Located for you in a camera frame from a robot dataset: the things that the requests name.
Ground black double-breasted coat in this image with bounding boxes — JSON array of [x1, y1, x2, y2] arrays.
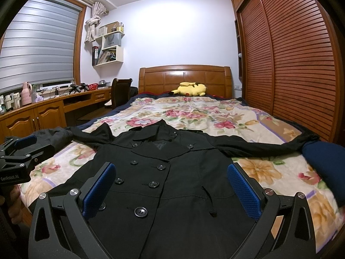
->
[[46, 120, 318, 258]]

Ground person left hand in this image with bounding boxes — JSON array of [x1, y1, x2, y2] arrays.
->
[[0, 185, 23, 224]]

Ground dark grey folded garment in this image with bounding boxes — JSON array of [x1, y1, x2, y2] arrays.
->
[[28, 127, 72, 154]]

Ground pink thermos jug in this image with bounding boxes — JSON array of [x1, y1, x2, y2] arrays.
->
[[21, 82, 32, 106]]

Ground wooden desk cabinet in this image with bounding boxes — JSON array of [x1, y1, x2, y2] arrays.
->
[[1, 87, 111, 142]]

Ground navy blue folded garment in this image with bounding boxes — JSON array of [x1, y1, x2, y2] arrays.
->
[[302, 141, 345, 207]]

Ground red basket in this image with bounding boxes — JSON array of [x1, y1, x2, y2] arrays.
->
[[88, 83, 98, 91]]

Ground grey window blind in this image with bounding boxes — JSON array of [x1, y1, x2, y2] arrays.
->
[[1, 0, 82, 92]]

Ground floral bed blanket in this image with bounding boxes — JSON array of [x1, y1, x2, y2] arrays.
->
[[20, 95, 344, 250]]

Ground dark wooden chair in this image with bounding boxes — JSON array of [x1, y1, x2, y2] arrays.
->
[[105, 78, 133, 109]]

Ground white tied curtain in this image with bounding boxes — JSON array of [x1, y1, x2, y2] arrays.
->
[[84, 1, 109, 43]]

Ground wooden bed headboard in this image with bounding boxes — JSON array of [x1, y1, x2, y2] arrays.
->
[[138, 64, 233, 99]]

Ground wooden louvered wardrobe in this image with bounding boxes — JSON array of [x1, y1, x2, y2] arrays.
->
[[232, 0, 344, 144]]

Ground yellow plush toy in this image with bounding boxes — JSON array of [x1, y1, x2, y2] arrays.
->
[[169, 82, 206, 96]]

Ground white wall shelf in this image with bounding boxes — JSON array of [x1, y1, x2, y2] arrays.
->
[[92, 21, 125, 67]]

